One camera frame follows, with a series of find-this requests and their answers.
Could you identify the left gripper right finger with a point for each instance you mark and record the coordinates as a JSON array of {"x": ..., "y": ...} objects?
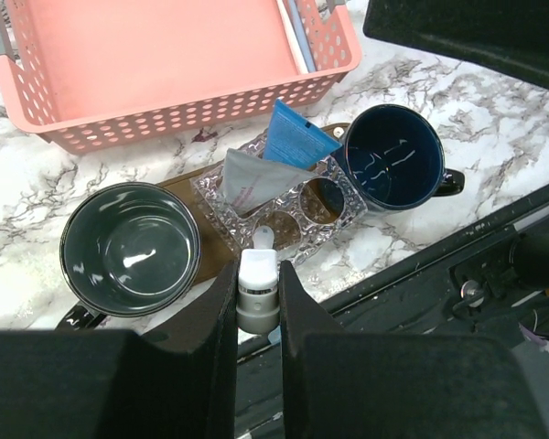
[{"x": 339, "y": 384}]

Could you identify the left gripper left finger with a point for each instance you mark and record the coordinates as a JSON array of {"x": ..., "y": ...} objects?
[{"x": 177, "y": 381}]

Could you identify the white capped toothbrush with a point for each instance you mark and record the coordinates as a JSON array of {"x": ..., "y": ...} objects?
[{"x": 257, "y": 305}]

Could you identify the brown wooden oval tray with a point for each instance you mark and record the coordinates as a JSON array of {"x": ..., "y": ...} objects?
[{"x": 215, "y": 252}]

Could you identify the dark green mug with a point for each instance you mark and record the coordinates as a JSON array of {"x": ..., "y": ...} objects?
[{"x": 129, "y": 250}]

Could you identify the clear textured acrylic holder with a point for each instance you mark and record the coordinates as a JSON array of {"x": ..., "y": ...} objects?
[{"x": 303, "y": 217}]

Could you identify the dark blue mug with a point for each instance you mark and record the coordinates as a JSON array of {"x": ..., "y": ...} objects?
[{"x": 394, "y": 158}]

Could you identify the blue toothpaste tube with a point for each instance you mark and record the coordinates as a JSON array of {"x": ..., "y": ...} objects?
[{"x": 294, "y": 141}]

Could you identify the pink plastic basket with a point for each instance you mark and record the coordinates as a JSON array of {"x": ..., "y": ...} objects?
[{"x": 87, "y": 75}]

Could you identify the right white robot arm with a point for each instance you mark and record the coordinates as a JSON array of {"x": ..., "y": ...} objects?
[{"x": 511, "y": 37}]

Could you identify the grey capped toothbrush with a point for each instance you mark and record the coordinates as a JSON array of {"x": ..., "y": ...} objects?
[{"x": 296, "y": 36}]

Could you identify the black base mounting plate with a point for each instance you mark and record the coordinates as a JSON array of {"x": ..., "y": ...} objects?
[{"x": 455, "y": 284}]

